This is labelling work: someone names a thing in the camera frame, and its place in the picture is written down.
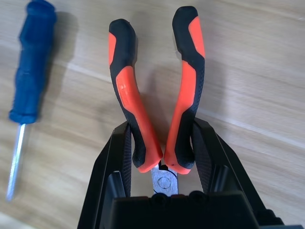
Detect blue handled screwdriver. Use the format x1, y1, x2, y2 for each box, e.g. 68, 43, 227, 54
6, 0, 58, 202

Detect orange black needle-nose pliers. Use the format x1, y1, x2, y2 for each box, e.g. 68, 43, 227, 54
108, 6, 206, 196

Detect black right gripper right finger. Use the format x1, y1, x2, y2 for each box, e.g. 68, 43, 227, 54
190, 118, 258, 208

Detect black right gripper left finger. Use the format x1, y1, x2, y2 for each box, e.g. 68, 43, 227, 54
77, 121, 134, 229

